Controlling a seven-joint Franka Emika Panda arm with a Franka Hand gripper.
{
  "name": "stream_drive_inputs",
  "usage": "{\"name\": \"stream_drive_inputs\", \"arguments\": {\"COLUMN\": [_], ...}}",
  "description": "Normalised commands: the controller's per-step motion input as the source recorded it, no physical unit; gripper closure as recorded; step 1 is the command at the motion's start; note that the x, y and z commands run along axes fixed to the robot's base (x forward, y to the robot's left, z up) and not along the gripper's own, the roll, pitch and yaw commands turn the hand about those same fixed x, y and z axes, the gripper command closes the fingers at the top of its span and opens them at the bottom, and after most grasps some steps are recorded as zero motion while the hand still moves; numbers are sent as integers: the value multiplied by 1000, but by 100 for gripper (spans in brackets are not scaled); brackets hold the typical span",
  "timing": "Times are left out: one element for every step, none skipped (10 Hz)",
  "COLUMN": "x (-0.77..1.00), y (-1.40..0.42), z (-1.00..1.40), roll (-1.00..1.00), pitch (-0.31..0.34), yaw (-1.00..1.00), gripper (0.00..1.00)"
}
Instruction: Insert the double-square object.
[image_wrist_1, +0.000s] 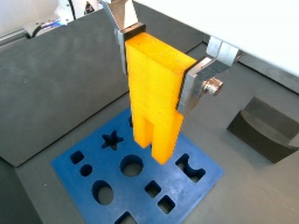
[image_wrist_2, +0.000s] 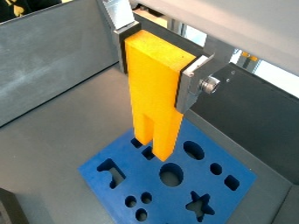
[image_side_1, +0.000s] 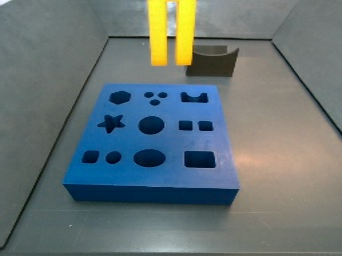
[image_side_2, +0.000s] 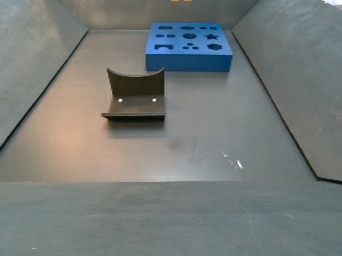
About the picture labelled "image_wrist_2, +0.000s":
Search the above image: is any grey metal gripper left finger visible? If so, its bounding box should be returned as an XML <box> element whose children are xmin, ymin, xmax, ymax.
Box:
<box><xmin>101</xmin><ymin>0</ymin><xmax>141</xmax><ymax>74</ymax></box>

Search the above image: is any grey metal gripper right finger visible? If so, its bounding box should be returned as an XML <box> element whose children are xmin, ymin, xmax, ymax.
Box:
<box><xmin>174</xmin><ymin>36</ymin><xmax>234</xmax><ymax>114</ymax></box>

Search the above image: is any yellow double-square peg block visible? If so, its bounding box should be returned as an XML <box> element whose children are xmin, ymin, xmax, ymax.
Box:
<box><xmin>125</xmin><ymin>30</ymin><xmax>194</xmax><ymax>161</ymax></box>

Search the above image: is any blue shape-sorter board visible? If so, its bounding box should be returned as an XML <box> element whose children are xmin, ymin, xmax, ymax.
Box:
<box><xmin>78</xmin><ymin>121</ymin><xmax>256</xmax><ymax>224</ymax></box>

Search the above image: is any dark block at corner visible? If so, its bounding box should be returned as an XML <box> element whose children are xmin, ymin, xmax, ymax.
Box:
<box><xmin>0</xmin><ymin>188</ymin><xmax>29</xmax><ymax>224</ymax></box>

